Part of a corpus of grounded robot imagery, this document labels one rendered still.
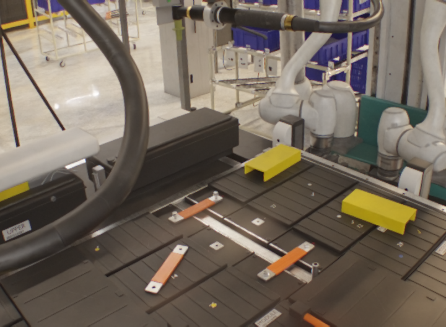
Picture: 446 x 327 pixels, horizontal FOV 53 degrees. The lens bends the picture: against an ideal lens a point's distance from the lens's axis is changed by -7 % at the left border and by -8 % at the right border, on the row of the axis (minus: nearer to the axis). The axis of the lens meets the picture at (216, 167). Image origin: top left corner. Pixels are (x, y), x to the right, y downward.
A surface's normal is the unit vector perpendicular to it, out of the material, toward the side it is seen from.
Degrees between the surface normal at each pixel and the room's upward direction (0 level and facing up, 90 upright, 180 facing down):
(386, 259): 0
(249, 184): 0
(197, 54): 90
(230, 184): 0
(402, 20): 90
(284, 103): 60
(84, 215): 38
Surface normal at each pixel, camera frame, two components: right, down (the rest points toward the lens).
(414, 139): -0.83, -0.26
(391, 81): -0.68, 0.36
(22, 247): 0.23, -0.36
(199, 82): 0.67, 0.32
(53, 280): -0.04, -0.89
